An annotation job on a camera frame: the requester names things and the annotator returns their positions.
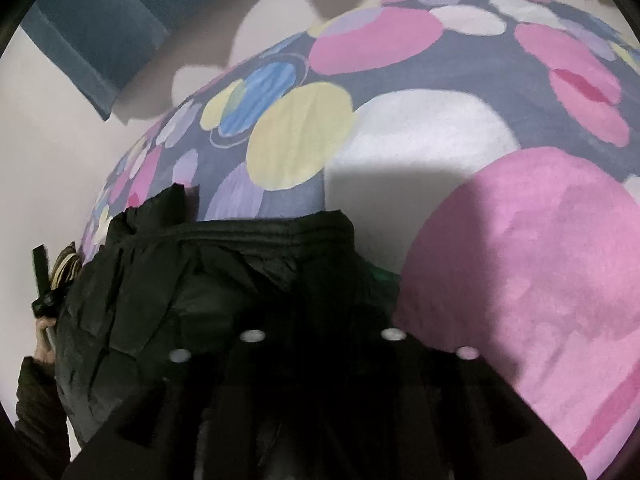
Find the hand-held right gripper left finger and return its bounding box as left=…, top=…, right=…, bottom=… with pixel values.
left=62, top=329, right=283, bottom=480

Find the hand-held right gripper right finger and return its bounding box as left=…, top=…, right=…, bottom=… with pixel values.
left=369, top=327, right=587, bottom=480

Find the person's left hand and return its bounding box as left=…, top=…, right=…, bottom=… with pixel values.
left=32, top=316, right=59, bottom=367

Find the person's left forearm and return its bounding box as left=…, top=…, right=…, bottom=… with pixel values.
left=14, top=356, right=72, bottom=472

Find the black puffer jacket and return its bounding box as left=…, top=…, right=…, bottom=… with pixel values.
left=52, top=182, right=403, bottom=480

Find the striped brown pillow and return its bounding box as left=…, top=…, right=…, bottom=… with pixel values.
left=49, top=242, right=83, bottom=292

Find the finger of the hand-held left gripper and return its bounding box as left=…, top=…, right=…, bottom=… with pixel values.
left=31, top=245, right=52, bottom=292

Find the polka-dot bed sheet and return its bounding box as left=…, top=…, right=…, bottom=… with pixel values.
left=80, top=0, right=640, bottom=476

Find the blue curtain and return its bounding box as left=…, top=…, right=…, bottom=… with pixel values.
left=20, top=0, right=171, bottom=121

